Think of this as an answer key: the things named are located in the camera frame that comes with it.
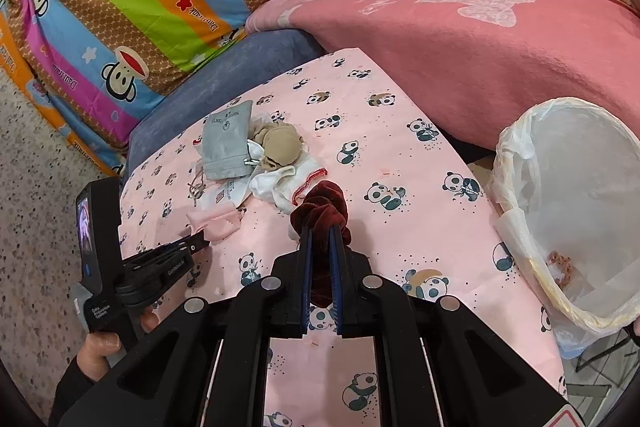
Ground blue plastic bag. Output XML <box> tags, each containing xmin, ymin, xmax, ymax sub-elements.
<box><xmin>552</xmin><ymin>337</ymin><xmax>588</xmax><ymax>360</ymax></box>

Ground person's left hand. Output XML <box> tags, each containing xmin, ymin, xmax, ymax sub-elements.
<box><xmin>75</xmin><ymin>312</ymin><xmax>161</xmax><ymax>382</ymax></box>

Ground grey drawstring pouch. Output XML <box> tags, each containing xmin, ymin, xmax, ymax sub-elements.
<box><xmin>200</xmin><ymin>101</ymin><xmax>256</xmax><ymax>182</ymax></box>

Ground dark red velvet scrunchie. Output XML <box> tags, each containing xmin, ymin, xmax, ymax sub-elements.
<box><xmin>289</xmin><ymin>183</ymin><xmax>353</xmax><ymax>308</ymax></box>

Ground pink blanket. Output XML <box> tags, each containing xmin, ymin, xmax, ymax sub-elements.
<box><xmin>245</xmin><ymin>0</ymin><xmax>640</xmax><ymax>152</ymax></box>

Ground pink sock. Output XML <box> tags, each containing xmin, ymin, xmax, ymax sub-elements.
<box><xmin>186</xmin><ymin>206</ymin><xmax>245</xmax><ymax>242</ymax></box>

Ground white sock with red trim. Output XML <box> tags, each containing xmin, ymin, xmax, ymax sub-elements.
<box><xmin>249</xmin><ymin>154</ymin><xmax>328</xmax><ymax>214</ymax></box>

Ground pink panda tablecloth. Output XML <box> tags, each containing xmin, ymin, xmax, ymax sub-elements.
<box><xmin>117</xmin><ymin>48</ymin><xmax>568</xmax><ymax>427</ymax></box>

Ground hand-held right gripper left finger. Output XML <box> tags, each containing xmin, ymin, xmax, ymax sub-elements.
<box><xmin>57</xmin><ymin>227</ymin><xmax>313</xmax><ymax>427</ymax></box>

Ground person's left forearm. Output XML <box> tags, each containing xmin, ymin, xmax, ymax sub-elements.
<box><xmin>47</xmin><ymin>357</ymin><xmax>113</xmax><ymax>427</ymax></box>

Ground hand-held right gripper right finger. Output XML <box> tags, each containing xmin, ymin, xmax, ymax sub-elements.
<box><xmin>330</xmin><ymin>224</ymin><xmax>576</xmax><ymax>427</ymax></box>

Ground blue-grey sofa cushion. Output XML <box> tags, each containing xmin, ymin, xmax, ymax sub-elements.
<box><xmin>125</xmin><ymin>29</ymin><xmax>326</xmax><ymax>188</ymax></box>

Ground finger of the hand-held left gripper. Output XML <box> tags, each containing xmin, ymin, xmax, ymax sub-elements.
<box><xmin>122</xmin><ymin>232</ymin><xmax>201</xmax><ymax>264</ymax></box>
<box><xmin>122</xmin><ymin>234</ymin><xmax>212</xmax><ymax>272</ymax></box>

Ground trash bin with white liner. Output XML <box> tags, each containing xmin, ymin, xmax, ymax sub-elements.
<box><xmin>490</xmin><ymin>96</ymin><xmax>640</xmax><ymax>348</ymax></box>

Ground beige stocking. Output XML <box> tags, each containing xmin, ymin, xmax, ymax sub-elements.
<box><xmin>250</xmin><ymin>117</ymin><xmax>306</xmax><ymax>172</ymax></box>

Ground striped cartoon monkey quilt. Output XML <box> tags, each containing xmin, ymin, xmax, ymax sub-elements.
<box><xmin>0</xmin><ymin>0</ymin><xmax>321</xmax><ymax>178</ymax></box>

